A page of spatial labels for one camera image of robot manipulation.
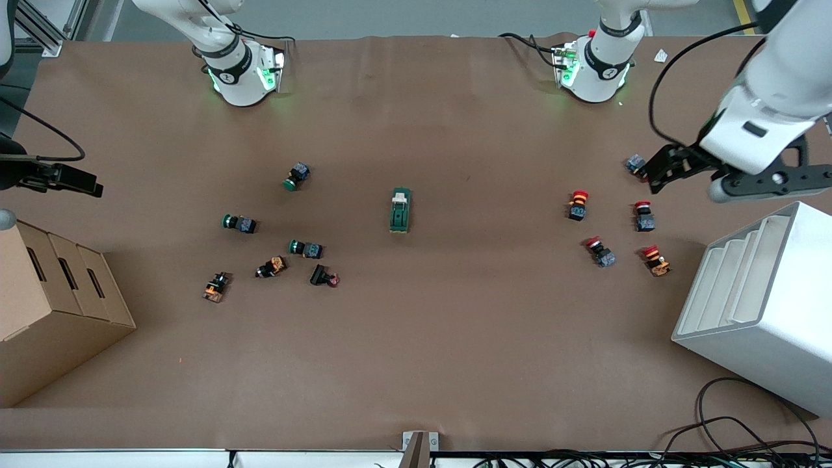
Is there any green load switch white handle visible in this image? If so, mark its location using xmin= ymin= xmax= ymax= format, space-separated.
xmin=389 ymin=187 xmax=412 ymax=234

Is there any brown cardboard box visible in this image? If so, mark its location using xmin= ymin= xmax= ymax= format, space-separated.
xmin=0 ymin=217 xmax=137 ymax=409

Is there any black pushbutton orange block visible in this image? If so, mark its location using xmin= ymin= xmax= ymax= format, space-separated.
xmin=202 ymin=272 xmax=232 ymax=304
xmin=255 ymin=255 xmax=288 ymax=279

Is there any white stepped rack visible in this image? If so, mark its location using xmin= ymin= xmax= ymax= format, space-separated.
xmin=671 ymin=201 xmax=832 ymax=418

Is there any black pushbutton red lens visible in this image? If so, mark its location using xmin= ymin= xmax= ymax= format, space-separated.
xmin=309 ymin=263 xmax=341 ymax=288

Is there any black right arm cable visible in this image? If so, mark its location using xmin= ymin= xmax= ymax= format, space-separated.
xmin=0 ymin=96 xmax=87 ymax=163

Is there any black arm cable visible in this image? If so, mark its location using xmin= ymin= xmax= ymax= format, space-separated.
xmin=647 ymin=21 xmax=775 ymax=149
xmin=0 ymin=96 xmax=87 ymax=163

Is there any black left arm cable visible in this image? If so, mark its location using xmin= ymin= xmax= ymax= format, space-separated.
xmin=647 ymin=21 xmax=775 ymax=149

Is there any aluminium frame profile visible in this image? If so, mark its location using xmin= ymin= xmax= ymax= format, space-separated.
xmin=12 ymin=0 xmax=92 ymax=58

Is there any black base cable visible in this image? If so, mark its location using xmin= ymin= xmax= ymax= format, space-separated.
xmin=497 ymin=31 xmax=573 ymax=71

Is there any black looped cable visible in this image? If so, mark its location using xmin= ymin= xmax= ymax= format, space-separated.
xmin=663 ymin=377 xmax=821 ymax=457

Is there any white table edge rail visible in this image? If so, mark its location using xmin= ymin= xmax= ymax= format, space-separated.
xmin=0 ymin=448 xmax=404 ymax=468

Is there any black cable bundle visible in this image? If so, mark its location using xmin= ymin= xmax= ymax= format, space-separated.
xmin=448 ymin=448 xmax=832 ymax=468

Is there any grey metal bracket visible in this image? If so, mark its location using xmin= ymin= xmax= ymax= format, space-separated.
xmin=402 ymin=431 xmax=440 ymax=468

